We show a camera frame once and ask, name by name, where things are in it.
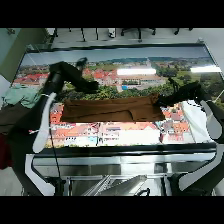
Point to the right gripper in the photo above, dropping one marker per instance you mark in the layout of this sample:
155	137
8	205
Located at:
173	96

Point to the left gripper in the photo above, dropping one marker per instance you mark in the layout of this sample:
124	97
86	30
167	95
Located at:
87	85

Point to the brown garment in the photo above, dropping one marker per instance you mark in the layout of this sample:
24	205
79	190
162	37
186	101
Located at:
113	109

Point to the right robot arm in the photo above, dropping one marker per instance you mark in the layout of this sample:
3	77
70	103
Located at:
211	115

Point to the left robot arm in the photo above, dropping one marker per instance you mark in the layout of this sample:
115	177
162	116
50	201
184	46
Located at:
53	83

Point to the white garment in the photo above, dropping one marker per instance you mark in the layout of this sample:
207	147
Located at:
196	123

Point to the pale green garment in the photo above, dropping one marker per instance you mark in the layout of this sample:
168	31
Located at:
21	96

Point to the black office chair base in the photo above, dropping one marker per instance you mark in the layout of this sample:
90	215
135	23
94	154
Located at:
138	31

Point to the dark red garment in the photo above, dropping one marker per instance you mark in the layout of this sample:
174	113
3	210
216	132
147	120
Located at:
4	153

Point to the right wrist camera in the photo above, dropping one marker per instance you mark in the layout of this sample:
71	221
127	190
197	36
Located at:
173	84

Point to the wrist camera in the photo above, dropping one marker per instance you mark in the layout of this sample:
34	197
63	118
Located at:
82	62
173	84

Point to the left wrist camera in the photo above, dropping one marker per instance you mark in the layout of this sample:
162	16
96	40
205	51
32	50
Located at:
82	62

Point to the silver frame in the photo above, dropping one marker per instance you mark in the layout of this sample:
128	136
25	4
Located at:
133	160

